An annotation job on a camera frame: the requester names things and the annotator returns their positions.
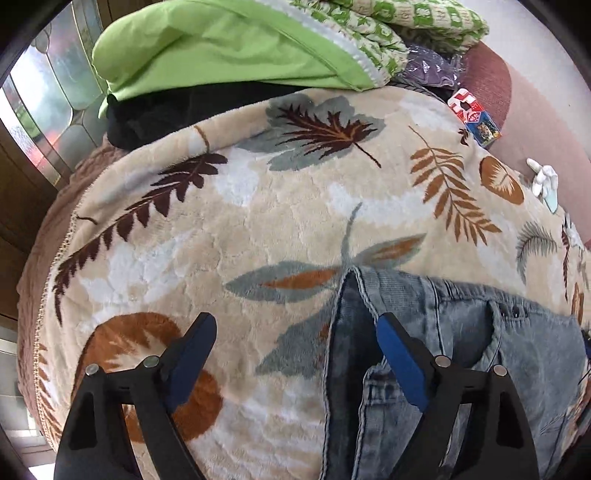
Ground blue denim jeans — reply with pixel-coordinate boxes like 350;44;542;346
322;268;587;479

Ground white glove with teal cuff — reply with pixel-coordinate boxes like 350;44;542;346
526;158;559;214

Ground beige leaf-pattern plush blanket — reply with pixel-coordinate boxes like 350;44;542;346
34;87;590;479

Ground red and blue small box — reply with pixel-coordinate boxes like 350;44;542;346
448;88;501;148

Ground pink upholstered sofa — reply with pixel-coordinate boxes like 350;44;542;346
462;43;591;246

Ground stained glass door panel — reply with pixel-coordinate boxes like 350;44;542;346
1;1;107;189

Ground purple plastic bag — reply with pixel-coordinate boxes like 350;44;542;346
395;44;467;89

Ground green quilt with patterned cover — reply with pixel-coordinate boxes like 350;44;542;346
92;0;490;101

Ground brown wooden door frame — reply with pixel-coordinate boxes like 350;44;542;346
0;127;71;322

